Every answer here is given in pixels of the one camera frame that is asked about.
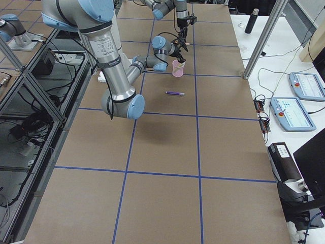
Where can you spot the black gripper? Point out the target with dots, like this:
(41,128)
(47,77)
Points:
(176,51)
(181,24)

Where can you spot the purple highlighter pen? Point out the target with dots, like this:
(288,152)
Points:
(174,93)

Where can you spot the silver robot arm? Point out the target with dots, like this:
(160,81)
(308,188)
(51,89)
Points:
(160,9)
(94,19)

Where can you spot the pink mesh pen holder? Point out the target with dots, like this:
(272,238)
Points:
(176,72)

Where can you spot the black water bottle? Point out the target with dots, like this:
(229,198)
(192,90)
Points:
(251,21)

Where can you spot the small electronics board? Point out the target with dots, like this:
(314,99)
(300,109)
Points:
(259,105)

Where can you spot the near blue teach pendant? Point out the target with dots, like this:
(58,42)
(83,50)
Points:
(292,115)

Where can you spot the blue teach pendant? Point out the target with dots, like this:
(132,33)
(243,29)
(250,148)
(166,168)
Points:
(307,86)
(292,115)

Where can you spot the far blue teach pendant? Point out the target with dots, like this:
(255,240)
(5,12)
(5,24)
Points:
(307,86)

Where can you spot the black box with label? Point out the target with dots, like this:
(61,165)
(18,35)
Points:
(282,163)

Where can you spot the black computer monitor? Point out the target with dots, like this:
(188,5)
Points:
(310,161)

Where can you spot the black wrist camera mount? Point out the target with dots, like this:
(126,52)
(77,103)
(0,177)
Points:
(191,19)

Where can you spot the aluminium frame post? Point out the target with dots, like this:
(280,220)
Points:
(268,28)

